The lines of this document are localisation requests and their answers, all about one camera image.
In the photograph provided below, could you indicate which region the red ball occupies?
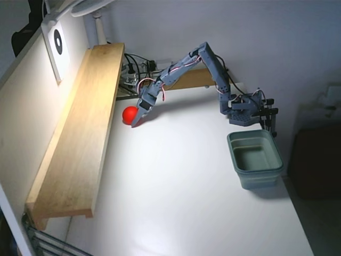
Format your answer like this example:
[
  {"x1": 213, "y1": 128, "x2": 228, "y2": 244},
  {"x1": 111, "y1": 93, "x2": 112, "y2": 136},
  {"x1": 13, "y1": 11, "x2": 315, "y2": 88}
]
[{"x1": 122, "y1": 106, "x2": 140, "y2": 125}]

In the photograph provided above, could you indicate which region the white furniture side panel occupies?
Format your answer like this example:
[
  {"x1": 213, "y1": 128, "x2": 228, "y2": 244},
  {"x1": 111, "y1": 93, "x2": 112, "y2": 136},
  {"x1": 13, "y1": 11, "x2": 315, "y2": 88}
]
[{"x1": 0, "y1": 15, "x2": 91, "y2": 256}]

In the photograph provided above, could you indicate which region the white canvas with black ring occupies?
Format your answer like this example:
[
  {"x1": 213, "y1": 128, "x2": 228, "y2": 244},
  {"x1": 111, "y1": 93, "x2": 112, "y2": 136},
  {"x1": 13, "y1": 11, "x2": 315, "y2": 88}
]
[{"x1": 41, "y1": 20, "x2": 71, "y2": 86}]

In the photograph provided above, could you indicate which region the metal shelf support frame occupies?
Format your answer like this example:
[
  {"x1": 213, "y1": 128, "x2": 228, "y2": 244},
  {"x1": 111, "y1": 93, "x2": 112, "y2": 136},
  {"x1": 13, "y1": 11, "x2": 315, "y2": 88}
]
[{"x1": 21, "y1": 213, "x2": 88, "y2": 256}]

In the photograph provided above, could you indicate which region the white power strip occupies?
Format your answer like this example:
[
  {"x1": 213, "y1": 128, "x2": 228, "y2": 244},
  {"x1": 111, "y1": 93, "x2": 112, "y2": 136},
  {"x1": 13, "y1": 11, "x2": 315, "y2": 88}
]
[{"x1": 125, "y1": 66, "x2": 167, "y2": 80}]

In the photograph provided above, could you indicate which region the grey collapsible container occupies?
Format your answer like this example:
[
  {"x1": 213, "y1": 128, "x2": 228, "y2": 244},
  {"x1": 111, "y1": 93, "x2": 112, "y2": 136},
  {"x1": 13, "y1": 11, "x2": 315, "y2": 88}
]
[{"x1": 226, "y1": 130, "x2": 285, "y2": 190}]

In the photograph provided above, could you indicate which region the blue-grey gripper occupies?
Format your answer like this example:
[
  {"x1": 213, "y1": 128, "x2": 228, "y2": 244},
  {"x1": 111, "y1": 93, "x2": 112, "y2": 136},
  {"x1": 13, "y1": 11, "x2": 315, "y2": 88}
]
[{"x1": 131, "y1": 79, "x2": 164, "y2": 127}]

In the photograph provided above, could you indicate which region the white wall fixture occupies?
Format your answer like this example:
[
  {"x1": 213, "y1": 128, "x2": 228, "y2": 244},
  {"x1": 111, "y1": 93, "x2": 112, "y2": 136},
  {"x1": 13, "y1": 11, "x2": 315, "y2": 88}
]
[{"x1": 314, "y1": 82, "x2": 341, "y2": 118}]

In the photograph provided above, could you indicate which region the long light wooden shelf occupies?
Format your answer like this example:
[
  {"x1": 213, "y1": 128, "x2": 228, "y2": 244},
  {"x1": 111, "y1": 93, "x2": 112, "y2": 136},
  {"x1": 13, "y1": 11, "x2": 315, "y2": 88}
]
[{"x1": 25, "y1": 42, "x2": 126, "y2": 231}]

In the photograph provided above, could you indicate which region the white desk lamp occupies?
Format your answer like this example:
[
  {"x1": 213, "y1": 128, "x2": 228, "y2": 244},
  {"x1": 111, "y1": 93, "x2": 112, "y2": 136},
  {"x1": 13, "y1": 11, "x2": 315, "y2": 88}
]
[{"x1": 44, "y1": 0, "x2": 115, "y2": 46}]

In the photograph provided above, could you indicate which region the small white box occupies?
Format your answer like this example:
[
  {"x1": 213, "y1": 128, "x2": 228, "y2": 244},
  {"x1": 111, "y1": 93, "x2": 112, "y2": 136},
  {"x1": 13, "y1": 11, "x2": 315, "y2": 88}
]
[{"x1": 234, "y1": 82, "x2": 249, "y2": 94}]

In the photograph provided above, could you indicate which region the aluminium frame rail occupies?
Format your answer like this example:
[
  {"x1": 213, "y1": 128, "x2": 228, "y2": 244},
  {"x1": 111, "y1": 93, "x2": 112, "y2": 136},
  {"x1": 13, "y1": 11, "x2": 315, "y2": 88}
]
[{"x1": 116, "y1": 82, "x2": 142, "y2": 101}]

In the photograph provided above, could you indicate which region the wooden back board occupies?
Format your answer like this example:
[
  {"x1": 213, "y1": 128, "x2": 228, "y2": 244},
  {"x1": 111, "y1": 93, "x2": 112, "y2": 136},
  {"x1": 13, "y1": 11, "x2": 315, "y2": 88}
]
[{"x1": 159, "y1": 68, "x2": 218, "y2": 92}]

